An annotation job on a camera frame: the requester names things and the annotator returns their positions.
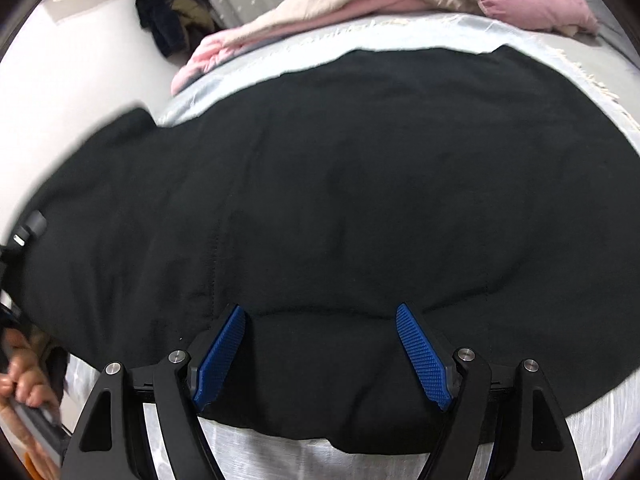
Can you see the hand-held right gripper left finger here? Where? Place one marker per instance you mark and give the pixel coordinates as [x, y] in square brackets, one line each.
[220, 360]

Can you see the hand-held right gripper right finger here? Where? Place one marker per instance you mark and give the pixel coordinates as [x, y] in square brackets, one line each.
[422, 355]

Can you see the large black garment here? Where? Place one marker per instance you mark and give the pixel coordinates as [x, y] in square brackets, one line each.
[350, 185]

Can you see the person's left hand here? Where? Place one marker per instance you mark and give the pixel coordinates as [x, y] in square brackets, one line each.
[25, 377]

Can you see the dark fur-trimmed jacket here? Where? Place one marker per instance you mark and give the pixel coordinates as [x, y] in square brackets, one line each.
[170, 10]

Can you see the light blue fringed blanket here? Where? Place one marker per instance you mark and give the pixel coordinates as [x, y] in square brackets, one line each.
[285, 52]

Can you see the grey bed sheet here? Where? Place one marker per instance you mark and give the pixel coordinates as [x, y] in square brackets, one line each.
[617, 65]

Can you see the pink and beige quilt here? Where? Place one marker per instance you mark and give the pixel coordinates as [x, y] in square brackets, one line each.
[310, 15]

